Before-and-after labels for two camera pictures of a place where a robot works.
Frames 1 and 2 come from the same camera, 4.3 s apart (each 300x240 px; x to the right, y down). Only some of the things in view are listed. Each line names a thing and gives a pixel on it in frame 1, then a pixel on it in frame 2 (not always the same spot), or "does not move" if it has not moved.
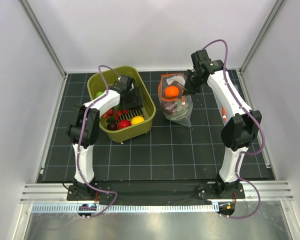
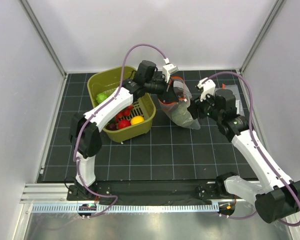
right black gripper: [188, 88] to [193, 107]
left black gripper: [137, 101] to [168, 94]
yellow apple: [136, 120] does not move
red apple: [123, 123] does not move
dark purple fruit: [112, 126] does not move
